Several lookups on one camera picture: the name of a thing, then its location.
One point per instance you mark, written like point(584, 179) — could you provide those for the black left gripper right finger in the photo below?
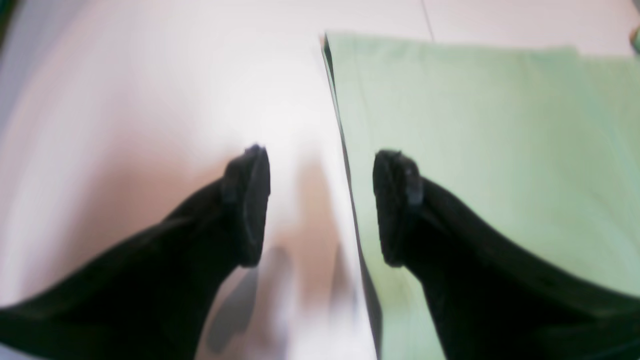
point(489, 298)

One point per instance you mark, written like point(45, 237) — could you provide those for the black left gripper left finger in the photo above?
point(148, 297)

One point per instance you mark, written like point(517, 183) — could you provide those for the green T-shirt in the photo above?
point(542, 143)

